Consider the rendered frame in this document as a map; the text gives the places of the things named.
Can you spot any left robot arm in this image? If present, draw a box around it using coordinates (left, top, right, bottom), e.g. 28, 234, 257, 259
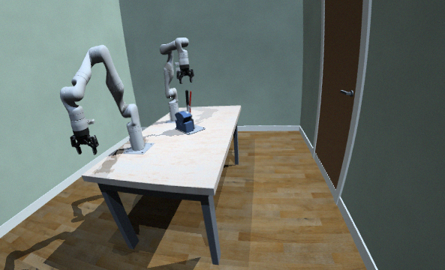
160, 37, 189, 122

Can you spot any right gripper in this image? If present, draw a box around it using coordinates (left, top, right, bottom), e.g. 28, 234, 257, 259
70, 127, 99, 155

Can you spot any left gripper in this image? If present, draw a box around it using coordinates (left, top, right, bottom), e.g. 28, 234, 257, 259
176, 64, 194, 84

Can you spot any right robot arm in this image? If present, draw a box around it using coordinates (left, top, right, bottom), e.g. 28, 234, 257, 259
60, 45, 145, 151

